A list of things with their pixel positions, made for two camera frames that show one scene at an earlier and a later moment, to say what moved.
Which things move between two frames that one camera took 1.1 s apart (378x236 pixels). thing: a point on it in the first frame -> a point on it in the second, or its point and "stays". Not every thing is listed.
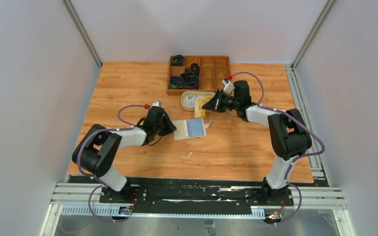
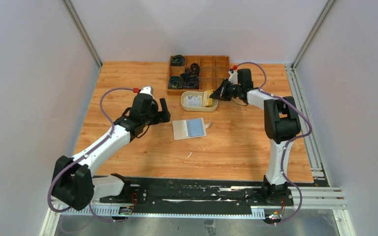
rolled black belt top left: [177, 60] stays
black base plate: [181, 192] stays
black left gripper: [170, 128] -> [163, 116]
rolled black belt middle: [195, 69] stays
